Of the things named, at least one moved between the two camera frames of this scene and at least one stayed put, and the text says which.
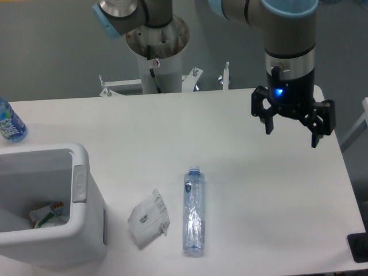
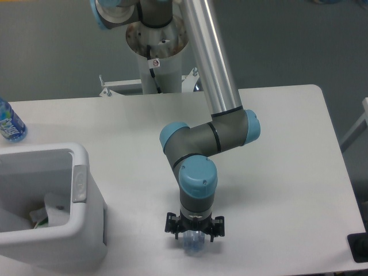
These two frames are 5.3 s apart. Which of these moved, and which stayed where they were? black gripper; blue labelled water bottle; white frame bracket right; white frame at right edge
Moved: black gripper
Stayed: blue labelled water bottle; white frame bracket right; white frame at right edge
